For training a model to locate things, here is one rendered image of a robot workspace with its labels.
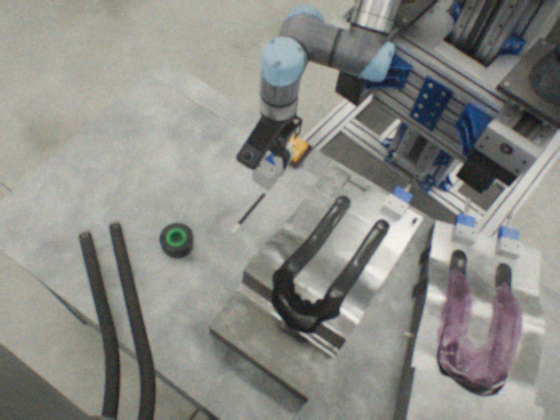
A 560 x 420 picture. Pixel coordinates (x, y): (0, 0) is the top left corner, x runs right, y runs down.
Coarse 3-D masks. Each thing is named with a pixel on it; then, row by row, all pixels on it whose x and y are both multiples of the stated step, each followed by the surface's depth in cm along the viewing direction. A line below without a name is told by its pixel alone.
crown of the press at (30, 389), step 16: (0, 352) 12; (0, 368) 10; (16, 368) 12; (0, 384) 8; (16, 384) 9; (32, 384) 11; (48, 384) 14; (0, 400) 7; (16, 400) 8; (32, 400) 9; (48, 400) 11; (64, 400) 13; (0, 416) 6; (16, 416) 7; (32, 416) 8; (48, 416) 9; (64, 416) 10; (80, 416) 12
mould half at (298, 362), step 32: (320, 192) 125; (288, 224) 121; (352, 224) 122; (416, 224) 122; (256, 256) 111; (288, 256) 113; (320, 256) 116; (384, 256) 118; (256, 288) 113; (320, 288) 109; (352, 288) 112; (256, 320) 112; (352, 320) 106; (256, 352) 109; (288, 352) 109; (320, 352) 110; (288, 384) 106
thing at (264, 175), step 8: (288, 144) 125; (264, 160) 120; (272, 160) 122; (264, 168) 119; (272, 168) 119; (256, 176) 121; (264, 176) 118; (272, 176) 118; (264, 184) 121; (272, 184) 122
